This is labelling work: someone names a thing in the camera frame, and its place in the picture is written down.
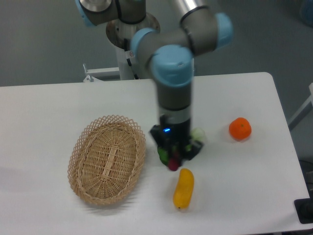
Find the white furniture leg right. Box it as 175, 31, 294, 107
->
288, 83, 313, 131

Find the orange tangerine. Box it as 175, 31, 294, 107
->
228, 117, 252, 140

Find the yellow mango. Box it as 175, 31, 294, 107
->
173, 168, 195, 209

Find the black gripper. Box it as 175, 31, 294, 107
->
150, 115, 204, 166

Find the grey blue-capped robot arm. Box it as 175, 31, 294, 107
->
76, 0, 233, 171

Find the black device at table edge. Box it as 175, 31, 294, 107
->
294, 198, 313, 224

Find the black cable on pedestal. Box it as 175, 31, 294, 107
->
123, 39, 140, 80

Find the woven wicker basket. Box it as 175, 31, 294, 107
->
67, 115, 146, 206

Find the green bok choy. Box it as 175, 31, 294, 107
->
157, 128, 206, 171

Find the purple sweet potato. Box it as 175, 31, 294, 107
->
168, 151, 181, 171

